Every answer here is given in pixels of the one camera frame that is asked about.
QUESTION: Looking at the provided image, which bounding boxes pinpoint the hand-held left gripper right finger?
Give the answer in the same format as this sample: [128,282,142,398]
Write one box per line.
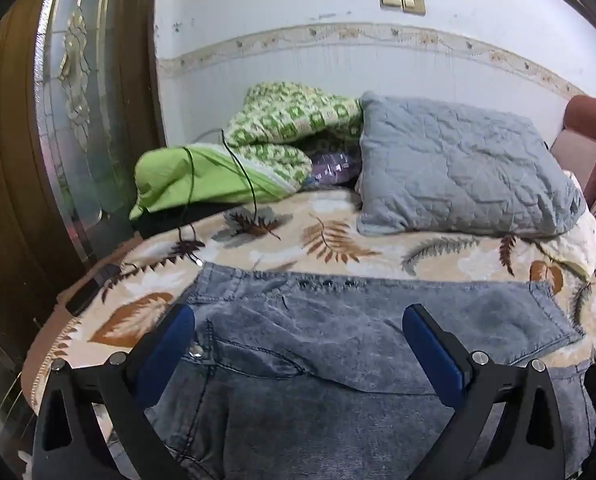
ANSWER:
[402,304,566,480]

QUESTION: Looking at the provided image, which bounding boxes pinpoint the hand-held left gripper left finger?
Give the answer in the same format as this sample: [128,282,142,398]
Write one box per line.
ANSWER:
[32,302,199,480]

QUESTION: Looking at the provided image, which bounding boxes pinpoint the blue denim pants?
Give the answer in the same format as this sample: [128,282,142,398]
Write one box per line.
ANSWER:
[145,261,596,480]

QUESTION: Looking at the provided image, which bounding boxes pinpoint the flat black object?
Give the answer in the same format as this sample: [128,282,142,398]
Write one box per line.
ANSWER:
[65,265,123,317]

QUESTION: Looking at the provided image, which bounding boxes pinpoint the leaf print blanket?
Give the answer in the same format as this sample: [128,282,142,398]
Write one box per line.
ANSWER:
[22,192,596,480]

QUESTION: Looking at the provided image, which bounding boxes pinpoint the grey quilted pillow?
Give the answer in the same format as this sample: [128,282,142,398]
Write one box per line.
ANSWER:
[356,91,586,238]

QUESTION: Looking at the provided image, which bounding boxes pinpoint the wooden door with decorative glass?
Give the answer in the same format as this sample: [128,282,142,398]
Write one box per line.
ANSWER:
[0,0,166,461]

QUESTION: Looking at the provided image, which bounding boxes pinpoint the green patterned quilt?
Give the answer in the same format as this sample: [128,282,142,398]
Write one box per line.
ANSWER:
[129,81,363,221]

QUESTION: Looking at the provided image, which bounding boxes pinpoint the reddish brown armchair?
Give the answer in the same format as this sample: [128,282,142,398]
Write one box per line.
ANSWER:
[550,94,596,196]

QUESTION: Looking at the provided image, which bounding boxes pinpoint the black cable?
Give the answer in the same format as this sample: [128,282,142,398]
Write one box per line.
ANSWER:
[178,130,263,266]

